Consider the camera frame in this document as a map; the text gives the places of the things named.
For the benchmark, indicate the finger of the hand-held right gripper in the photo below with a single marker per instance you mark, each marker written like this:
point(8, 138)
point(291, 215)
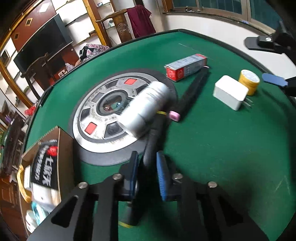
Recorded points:
point(266, 42)
point(274, 79)

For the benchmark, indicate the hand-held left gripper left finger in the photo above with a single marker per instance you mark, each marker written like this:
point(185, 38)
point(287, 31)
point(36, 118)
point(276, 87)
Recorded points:
point(134, 180)

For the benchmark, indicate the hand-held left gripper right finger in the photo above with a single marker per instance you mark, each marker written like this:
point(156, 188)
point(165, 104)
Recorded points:
point(161, 180)

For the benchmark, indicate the black marker pen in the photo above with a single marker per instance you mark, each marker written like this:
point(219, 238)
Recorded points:
point(150, 148)

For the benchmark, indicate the shallow cardboard box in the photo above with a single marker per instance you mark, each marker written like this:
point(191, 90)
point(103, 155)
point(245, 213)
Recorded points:
point(66, 162)

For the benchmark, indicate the white packet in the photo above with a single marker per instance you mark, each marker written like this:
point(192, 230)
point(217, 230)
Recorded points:
point(45, 197)

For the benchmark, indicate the black packet with red logo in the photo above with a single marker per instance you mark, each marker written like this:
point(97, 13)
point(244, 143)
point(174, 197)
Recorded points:
point(44, 164)

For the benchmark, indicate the teal packet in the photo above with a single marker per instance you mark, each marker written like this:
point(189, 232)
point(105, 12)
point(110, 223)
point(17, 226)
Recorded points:
point(38, 212)

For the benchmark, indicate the yellow snack packet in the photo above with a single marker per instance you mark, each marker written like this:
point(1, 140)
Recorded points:
point(25, 197)

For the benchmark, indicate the small white bottle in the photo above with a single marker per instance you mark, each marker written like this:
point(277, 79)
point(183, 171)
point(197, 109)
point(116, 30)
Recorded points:
point(30, 221)

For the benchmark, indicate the yellow tape roll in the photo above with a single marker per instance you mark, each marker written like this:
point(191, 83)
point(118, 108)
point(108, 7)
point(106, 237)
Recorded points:
point(248, 87)

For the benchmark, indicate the white charger adapter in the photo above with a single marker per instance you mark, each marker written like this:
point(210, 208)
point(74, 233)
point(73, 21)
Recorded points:
point(227, 95)

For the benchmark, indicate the wood-framed window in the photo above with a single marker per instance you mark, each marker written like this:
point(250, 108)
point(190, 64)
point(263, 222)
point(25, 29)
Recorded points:
point(219, 4)

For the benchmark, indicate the small pink eraser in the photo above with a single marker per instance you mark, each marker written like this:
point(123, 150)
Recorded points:
point(174, 115)

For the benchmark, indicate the white cylindrical bottle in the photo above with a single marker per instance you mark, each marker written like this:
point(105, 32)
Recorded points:
point(145, 109)

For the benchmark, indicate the long black stick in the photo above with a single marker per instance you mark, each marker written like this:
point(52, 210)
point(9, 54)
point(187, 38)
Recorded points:
point(194, 90)

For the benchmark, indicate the round grey table centre panel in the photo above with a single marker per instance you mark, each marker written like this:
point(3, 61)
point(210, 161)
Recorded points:
point(97, 109)

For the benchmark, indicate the red and grey carton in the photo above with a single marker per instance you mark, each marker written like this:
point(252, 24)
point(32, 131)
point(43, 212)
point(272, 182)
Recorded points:
point(185, 67)

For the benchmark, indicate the small green-topped mahjong table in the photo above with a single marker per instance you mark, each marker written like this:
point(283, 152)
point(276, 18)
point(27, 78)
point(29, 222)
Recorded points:
point(12, 150)

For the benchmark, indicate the maroon garment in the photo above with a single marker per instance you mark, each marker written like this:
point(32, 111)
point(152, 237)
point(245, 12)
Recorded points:
point(141, 20)

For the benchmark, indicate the translucent plastic bag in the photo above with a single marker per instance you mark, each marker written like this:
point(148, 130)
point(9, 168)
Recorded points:
point(69, 67)

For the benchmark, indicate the pile of clothes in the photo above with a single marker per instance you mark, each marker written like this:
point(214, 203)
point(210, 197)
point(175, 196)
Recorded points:
point(92, 49)

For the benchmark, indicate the carved wooden chair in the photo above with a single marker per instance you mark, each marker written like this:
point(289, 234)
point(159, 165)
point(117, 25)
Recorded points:
point(121, 27)

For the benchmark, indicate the dark wooden chair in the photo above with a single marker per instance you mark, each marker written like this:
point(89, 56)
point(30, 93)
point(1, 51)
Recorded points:
point(34, 65)

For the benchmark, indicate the black flat-screen television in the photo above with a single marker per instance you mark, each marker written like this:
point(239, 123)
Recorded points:
point(44, 44)

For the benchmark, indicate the wooden wall shelving unit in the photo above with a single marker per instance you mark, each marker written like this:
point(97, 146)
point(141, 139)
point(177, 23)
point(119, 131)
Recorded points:
point(69, 14)

